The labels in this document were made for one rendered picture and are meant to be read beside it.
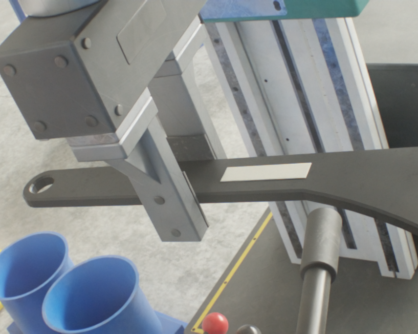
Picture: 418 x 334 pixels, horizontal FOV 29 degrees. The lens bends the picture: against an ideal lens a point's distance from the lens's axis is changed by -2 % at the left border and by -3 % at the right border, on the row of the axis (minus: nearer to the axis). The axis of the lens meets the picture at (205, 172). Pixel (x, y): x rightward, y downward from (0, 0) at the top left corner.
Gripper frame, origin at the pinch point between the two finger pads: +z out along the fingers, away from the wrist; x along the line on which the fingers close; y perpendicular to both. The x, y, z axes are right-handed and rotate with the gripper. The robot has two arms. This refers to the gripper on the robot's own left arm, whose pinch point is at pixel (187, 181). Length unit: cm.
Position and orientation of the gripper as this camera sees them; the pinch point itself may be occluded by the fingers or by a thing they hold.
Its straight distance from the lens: 46.4
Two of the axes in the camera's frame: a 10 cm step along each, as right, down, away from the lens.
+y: -8.8, 0.5, 4.8
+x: -3.4, 6.4, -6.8
